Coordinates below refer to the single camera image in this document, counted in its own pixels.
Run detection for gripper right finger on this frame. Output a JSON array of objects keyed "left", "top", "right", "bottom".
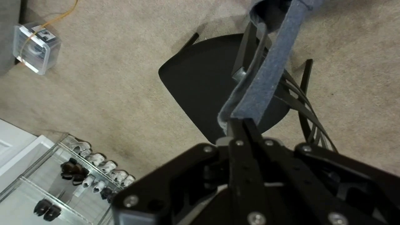
[{"left": 244, "top": 119, "right": 400, "bottom": 225}]

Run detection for yellow cable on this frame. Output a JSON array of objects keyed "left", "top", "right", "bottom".
[{"left": 19, "top": 0, "right": 79, "bottom": 63}]

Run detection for glass shoe cabinet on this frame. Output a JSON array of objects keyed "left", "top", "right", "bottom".
[{"left": 0, "top": 133, "right": 137, "bottom": 225}]

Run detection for pair of black shoes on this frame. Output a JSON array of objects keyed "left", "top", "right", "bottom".
[{"left": 33, "top": 198, "right": 62, "bottom": 222}]

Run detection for row of white shoes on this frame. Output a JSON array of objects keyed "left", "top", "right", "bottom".
[{"left": 67, "top": 141, "right": 136, "bottom": 198}]

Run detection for pair of brown shoes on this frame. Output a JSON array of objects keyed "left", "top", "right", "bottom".
[{"left": 60, "top": 158, "right": 90, "bottom": 187}]

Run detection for clear plastic box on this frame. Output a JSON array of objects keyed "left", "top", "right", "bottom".
[{"left": 12, "top": 22, "right": 62, "bottom": 76}]

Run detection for blue-grey fabric cloth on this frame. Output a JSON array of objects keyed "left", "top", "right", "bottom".
[{"left": 217, "top": 0, "right": 324, "bottom": 134}]

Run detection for white door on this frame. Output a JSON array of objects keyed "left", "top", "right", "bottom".
[{"left": 0, "top": 119, "right": 55, "bottom": 192}]

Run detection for black chair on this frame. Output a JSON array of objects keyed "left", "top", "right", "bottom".
[{"left": 158, "top": 22, "right": 339, "bottom": 153}]

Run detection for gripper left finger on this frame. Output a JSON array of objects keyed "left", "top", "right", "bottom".
[{"left": 112, "top": 119, "right": 270, "bottom": 225}]

